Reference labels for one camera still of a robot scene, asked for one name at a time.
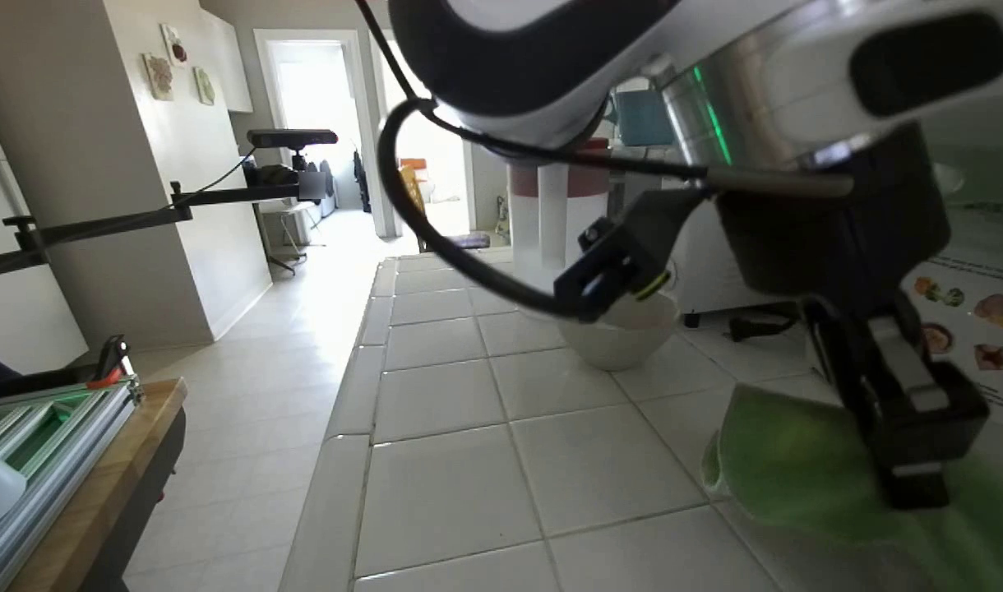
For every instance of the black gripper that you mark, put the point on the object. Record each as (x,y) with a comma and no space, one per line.
(840,218)

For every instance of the green microfibre towel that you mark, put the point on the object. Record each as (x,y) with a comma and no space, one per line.
(806,472)

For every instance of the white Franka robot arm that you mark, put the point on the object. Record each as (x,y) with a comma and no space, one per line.
(632,54)

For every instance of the white rice cooker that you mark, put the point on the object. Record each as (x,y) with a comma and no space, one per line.
(988,317)

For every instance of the blue cup white dots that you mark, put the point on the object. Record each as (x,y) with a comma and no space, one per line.
(645,120)

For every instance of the black red clamp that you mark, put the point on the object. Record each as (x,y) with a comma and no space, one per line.
(106,366)

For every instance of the wooden table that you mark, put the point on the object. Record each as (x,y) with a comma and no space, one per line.
(93,503)

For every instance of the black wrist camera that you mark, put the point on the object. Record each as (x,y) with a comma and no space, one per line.
(619,266)

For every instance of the black camera on stand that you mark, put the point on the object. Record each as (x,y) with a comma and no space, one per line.
(287,175)

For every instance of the round wall plate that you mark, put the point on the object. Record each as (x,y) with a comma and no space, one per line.
(156,76)
(202,88)
(174,43)

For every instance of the aluminium rail green strip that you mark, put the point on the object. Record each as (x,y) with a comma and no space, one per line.
(41,462)

